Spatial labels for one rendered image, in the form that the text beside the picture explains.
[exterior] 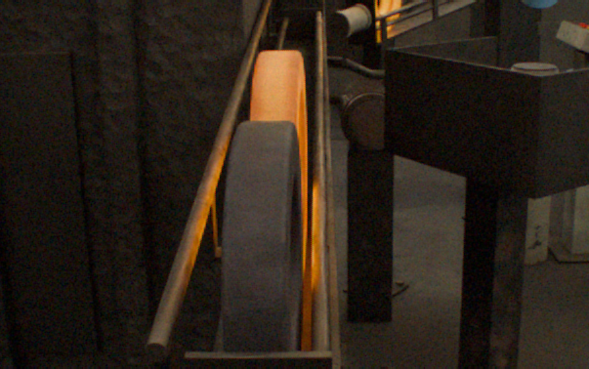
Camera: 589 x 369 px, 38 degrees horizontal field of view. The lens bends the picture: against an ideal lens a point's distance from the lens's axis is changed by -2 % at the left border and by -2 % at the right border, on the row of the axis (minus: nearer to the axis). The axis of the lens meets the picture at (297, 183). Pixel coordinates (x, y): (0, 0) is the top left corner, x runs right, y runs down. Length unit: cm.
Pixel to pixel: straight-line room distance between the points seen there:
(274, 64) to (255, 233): 24
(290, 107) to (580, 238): 189
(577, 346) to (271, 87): 144
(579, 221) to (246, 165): 201
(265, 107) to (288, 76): 3
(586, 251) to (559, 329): 47
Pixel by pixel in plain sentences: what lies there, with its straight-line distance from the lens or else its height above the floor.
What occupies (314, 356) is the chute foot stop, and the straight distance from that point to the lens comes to 44.
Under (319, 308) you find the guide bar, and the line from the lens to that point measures 58.
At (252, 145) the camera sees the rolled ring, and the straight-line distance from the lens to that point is 48.
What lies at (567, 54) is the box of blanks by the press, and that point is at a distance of 371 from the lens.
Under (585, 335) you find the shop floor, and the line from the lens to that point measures 203.
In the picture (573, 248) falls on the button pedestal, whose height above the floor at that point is 3.
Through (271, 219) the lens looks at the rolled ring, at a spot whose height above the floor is 74.
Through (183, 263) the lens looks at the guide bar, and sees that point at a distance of 53.
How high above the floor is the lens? 88
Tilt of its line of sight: 17 degrees down
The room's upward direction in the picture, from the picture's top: 1 degrees counter-clockwise
